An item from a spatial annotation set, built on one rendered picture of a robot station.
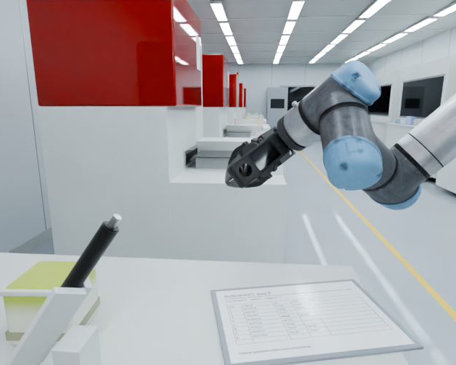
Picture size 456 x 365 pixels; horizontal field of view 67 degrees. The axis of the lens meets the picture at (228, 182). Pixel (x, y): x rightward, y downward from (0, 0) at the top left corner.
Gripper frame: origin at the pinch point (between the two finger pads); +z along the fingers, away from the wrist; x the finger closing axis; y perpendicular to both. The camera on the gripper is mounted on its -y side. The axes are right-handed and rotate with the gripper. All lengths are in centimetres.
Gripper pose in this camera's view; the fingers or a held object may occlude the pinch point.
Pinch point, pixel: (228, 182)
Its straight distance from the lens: 75.0
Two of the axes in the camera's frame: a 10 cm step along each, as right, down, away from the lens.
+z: -5.6, 4.3, 7.0
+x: -5.9, -8.1, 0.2
